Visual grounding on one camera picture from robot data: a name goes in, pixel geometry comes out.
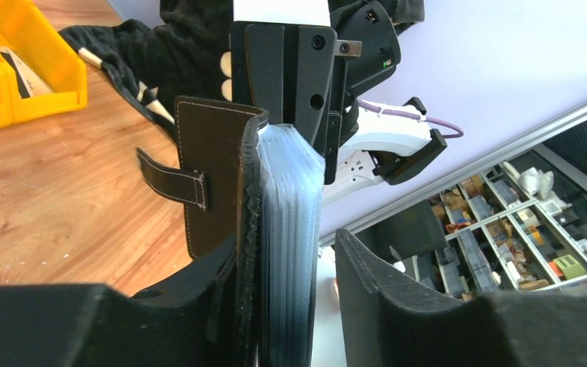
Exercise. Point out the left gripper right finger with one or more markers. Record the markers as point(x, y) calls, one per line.
point(389, 319)

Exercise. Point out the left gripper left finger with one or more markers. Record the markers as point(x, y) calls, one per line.
point(96, 329)

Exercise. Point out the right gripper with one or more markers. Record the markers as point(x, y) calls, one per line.
point(298, 73)

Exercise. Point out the black leather card holder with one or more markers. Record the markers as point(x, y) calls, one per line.
point(251, 192)

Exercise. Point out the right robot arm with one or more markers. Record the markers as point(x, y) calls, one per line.
point(393, 141)

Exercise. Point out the gold cards in bin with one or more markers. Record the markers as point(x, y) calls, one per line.
point(29, 83)

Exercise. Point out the black floral blanket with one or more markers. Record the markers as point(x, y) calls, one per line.
point(187, 55)

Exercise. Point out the storage shelving rack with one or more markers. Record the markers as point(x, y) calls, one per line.
point(520, 225)

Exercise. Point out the yellow three-compartment bin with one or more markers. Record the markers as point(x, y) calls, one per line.
point(40, 74)

